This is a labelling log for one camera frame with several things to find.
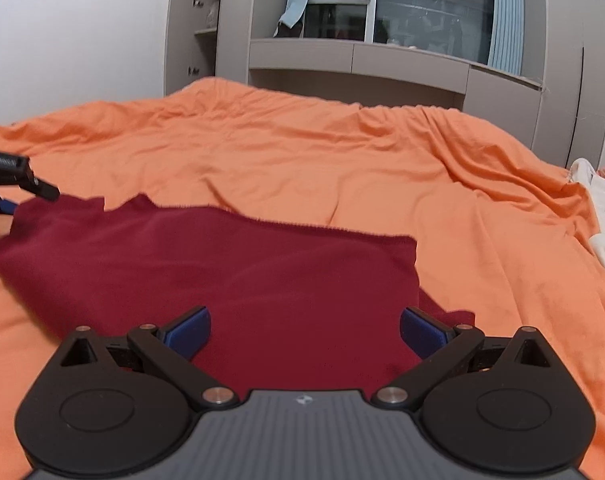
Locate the grey wardrobe with open shelves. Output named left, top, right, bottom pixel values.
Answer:
left=192, top=0, right=256, bottom=88

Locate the large glass window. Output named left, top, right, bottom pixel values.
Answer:
left=302, top=0, right=498, bottom=68

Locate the grey open wardrobe door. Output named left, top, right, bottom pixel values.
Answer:
left=163, top=0, right=206, bottom=97

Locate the grey window bench cabinet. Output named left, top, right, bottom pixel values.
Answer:
left=247, top=37, right=543, bottom=151

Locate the dark red long-sleeved shirt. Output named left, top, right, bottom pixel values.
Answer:
left=0, top=192, right=476, bottom=396

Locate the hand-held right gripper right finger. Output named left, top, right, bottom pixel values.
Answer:
left=371, top=306, right=563, bottom=409

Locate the grey closed wardrobe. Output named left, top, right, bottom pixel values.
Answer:
left=520, top=0, right=605, bottom=171

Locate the orange blanket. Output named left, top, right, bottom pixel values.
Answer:
left=0, top=76, right=605, bottom=480

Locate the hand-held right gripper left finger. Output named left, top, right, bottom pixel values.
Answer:
left=50, top=306, right=240, bottom=409

